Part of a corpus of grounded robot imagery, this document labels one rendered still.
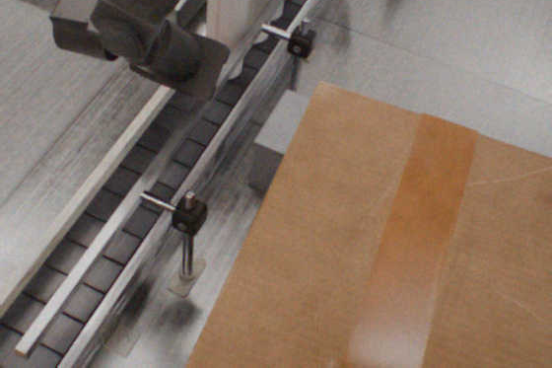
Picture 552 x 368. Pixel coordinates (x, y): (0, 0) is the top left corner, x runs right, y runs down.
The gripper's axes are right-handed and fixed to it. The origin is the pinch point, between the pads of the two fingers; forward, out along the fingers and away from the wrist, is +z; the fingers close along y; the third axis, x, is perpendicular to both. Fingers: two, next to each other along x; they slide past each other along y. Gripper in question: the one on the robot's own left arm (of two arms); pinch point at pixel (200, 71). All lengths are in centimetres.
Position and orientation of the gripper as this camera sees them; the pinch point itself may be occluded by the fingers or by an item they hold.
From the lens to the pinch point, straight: 90.5
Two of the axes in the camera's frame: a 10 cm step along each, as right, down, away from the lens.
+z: 2.2, 0.4, 9.8
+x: -3.7, 9.3, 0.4
